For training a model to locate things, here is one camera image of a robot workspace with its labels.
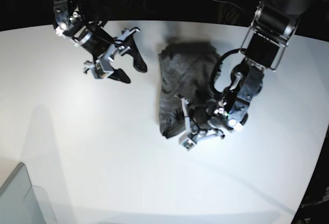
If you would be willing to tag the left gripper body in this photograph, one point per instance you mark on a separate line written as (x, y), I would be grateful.
(203, 117)

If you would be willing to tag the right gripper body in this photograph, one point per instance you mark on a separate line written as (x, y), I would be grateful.
(103, 50)

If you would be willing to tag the grey t-shirt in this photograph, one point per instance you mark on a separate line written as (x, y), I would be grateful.
(185, 69)

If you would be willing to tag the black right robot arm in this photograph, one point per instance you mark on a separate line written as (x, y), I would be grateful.
(70, 23)

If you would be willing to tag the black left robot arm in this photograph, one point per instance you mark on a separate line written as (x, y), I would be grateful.
(273, 25)

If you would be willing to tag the grey tray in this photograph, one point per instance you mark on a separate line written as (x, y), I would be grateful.
(23, 202)

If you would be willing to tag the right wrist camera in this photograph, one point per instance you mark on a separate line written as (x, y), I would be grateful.
(101, 68)

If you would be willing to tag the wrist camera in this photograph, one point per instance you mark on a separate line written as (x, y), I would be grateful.
(187, 142)
(101, 68)

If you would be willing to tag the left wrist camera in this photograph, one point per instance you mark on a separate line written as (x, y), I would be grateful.
(187, 142)

